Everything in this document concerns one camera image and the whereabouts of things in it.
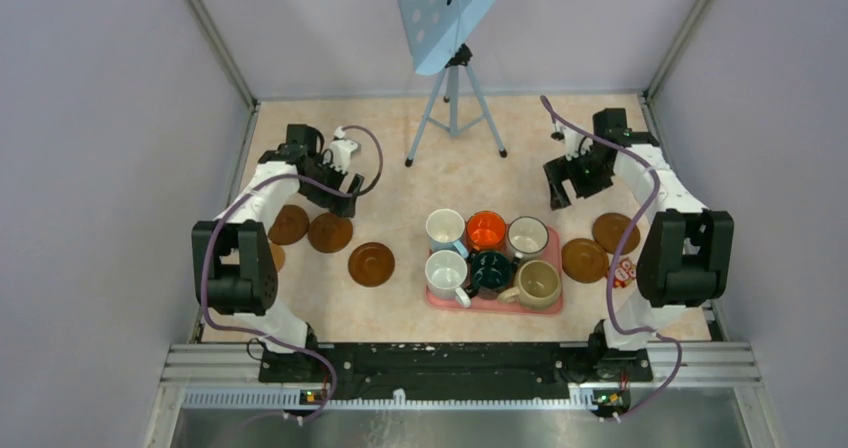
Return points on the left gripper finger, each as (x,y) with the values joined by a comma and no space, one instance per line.
(343,207)
(355,185)

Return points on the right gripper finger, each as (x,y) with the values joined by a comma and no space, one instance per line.
(559,198)
(554,172)

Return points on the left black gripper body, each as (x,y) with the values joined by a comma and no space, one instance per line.
(318,194)

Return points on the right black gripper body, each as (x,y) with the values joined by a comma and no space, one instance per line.
(587,177)

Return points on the brown wooden coaster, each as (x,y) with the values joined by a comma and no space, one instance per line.
(371,264)
(584,260)
(291,224)
(608,229)
(329,233)
(278,256)

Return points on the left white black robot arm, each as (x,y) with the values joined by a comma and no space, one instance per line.
(234,269)

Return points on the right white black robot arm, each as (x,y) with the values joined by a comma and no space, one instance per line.
(685,255)

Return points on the white ribbed dark-rimmed mug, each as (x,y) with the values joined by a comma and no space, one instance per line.
(526,238)

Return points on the orange mug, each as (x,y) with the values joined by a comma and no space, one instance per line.
(486,231)

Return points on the beige mug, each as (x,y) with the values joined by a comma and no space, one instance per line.
(537,286)

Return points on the light blue mug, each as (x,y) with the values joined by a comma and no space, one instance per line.
(446,230)

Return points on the red owl toy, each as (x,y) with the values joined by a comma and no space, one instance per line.
(625,273)

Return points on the dark green mug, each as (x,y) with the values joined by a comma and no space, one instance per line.
(491,273)

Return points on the blue music stand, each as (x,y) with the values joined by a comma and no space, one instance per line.
(436,32)

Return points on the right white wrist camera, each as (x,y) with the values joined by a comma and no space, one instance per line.
(575,144)

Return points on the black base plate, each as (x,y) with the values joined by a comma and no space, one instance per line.
(497,371)

